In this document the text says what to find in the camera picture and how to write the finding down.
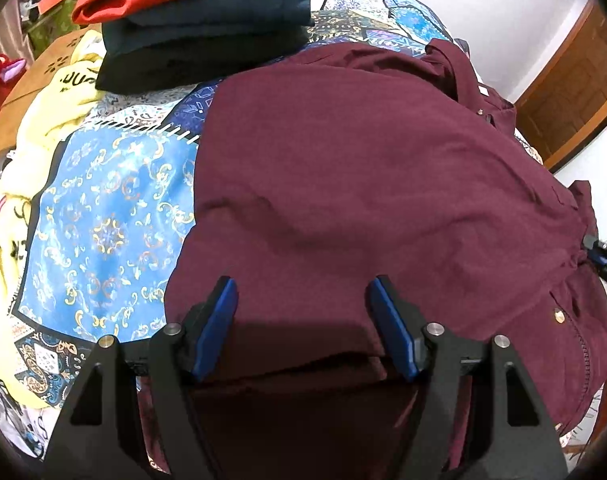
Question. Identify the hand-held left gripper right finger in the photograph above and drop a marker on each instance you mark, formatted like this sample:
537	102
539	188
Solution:
391	325

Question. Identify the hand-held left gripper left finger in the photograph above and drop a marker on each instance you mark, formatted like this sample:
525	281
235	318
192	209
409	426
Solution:
218	320

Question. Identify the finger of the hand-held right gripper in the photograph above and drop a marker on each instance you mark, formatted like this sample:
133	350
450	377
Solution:
603	262
596	244

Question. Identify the maroon button shirt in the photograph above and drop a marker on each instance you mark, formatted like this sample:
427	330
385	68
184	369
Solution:
353	175

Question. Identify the white pink floral cupboard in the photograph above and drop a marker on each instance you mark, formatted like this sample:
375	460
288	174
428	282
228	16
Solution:
601	170

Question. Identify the blue patterned bedspread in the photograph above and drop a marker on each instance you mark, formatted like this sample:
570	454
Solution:
108	230

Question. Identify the brown wooden door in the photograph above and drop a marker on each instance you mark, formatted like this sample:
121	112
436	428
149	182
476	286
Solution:
578	85

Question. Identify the black folded garment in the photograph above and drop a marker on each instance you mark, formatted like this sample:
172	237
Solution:
193	62

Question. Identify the yellow printed garment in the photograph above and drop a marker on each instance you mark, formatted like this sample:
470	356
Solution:
53	110

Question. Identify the brown cutout cardboard box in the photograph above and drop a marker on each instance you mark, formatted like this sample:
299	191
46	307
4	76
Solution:
33	85

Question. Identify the navy folded garment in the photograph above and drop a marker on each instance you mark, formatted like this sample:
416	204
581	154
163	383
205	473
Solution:
208	17

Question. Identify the green box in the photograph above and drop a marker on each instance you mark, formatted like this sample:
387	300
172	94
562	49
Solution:
53	27

